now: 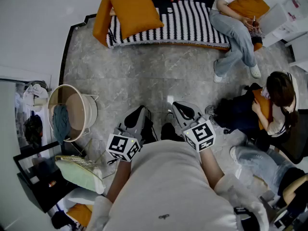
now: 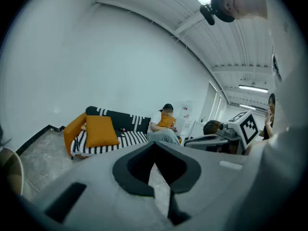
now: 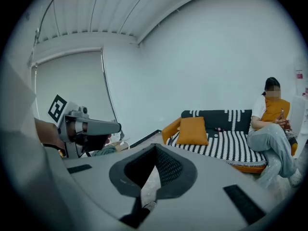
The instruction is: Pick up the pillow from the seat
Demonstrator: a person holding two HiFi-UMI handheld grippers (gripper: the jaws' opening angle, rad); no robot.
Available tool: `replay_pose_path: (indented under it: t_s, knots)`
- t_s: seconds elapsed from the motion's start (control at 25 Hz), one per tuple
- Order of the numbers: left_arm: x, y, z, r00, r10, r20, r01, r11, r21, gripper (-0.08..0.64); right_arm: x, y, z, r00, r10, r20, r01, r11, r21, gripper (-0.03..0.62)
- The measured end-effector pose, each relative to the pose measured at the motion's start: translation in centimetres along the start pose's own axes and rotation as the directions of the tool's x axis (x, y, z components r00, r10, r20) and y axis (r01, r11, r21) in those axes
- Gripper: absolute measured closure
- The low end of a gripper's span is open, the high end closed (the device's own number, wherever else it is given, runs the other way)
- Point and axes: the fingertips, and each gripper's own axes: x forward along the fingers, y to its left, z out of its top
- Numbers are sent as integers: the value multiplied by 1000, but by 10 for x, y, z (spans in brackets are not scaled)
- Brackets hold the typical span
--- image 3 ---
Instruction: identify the red white wall notice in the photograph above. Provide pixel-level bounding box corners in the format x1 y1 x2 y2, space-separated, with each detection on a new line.
294 67 307 80

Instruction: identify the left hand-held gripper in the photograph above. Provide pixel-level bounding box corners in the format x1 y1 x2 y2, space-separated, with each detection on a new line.
47 94 122 159

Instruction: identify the beige round basket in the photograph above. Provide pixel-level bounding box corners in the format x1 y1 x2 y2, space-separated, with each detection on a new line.
112 140 131 152

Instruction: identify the white floor appliance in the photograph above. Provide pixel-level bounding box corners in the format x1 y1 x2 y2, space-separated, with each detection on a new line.
288 94 308 141

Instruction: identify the person's left hand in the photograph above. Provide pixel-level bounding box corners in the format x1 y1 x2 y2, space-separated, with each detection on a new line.
72 133 113 152

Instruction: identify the teal cloth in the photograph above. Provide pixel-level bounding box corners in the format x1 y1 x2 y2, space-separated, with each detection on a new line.
92 145 118 157

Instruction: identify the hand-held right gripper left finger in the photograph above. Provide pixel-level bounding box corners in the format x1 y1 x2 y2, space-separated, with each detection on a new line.
44 142 157 220

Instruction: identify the person's left forearm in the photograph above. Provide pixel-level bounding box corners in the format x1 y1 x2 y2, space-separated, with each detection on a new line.
34 118 66 157

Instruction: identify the person's white shirt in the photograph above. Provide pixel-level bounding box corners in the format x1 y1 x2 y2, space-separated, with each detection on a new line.
0 56 77 231

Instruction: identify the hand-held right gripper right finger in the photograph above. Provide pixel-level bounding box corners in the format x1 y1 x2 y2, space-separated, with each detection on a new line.
141 143 288 231

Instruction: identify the thin head camera cable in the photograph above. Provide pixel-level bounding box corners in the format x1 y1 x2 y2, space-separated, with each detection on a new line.
28 0 60 68

